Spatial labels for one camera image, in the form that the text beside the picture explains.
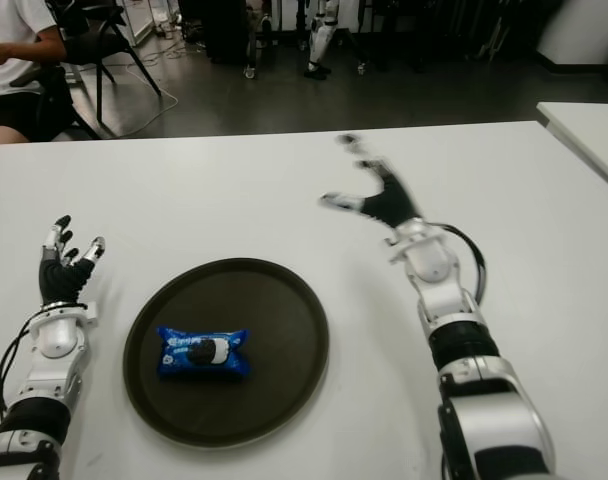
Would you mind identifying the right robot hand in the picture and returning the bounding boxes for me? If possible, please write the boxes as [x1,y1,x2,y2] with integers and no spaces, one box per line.
[318,133,423,234]

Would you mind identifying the hanging humanoid robot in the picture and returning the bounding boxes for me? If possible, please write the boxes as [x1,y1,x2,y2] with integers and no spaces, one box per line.
[303,0,343,80]

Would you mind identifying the seated person white shirt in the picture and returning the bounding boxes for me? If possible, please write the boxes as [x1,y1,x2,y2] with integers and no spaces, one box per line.
[0,0,68,146]

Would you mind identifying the blue Oreo cookie package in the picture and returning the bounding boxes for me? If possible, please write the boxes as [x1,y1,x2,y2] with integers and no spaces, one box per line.
[155,325,253,384]

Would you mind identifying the black cabinet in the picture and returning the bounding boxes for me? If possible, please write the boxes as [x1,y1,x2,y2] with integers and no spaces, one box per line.
[203,0,250,64]

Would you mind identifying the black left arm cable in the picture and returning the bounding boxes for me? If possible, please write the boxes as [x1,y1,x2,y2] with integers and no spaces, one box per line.
[0,319,40,416]

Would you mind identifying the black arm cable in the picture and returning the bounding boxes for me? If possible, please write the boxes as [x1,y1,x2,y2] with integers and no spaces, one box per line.
[0,319,40,416]
[428,222,488,306]

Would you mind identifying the black office chair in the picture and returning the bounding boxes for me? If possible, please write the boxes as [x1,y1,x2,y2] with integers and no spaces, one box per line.
[11,62,100,144]

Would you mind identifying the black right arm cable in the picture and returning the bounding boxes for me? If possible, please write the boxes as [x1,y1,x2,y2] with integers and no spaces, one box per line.
[428,222,488,306]

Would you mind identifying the black wheeled gantry frame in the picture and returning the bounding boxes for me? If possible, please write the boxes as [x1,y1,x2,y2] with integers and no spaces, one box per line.
[242,0,370,79]

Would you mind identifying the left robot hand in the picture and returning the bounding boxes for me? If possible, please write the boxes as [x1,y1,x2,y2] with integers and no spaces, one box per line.
[37,214,107,307]

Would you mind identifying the leaning folded metal frames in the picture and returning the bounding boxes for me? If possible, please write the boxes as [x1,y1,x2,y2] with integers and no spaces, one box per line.
[463,9,510,61]

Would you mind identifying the white floor cable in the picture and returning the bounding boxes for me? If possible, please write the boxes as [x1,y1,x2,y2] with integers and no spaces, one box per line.
[128,39,180,136]

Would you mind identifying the white side table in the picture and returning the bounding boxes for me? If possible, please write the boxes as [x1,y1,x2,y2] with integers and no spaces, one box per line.
[536,101,608,196]

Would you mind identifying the round brown tray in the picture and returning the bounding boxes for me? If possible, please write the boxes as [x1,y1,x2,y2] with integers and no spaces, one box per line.
[122,257,330,449]

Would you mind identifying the black folding chair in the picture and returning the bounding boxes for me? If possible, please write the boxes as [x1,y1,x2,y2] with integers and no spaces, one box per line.
[46,0,163,126]

